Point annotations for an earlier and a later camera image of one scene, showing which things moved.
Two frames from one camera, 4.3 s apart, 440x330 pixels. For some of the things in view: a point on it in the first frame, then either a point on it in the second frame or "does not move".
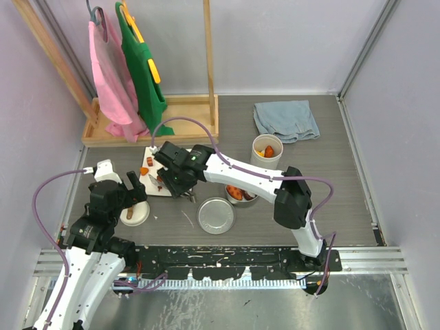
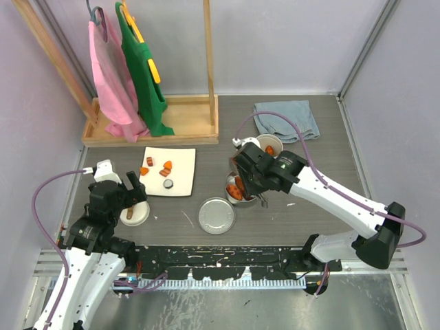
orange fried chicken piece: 235,192 does not move
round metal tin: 236,202 does not move
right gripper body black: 174,183 -> 253,183
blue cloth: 289,122 does not move
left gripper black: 135,194 does not move
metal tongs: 188,193 -> 246,192
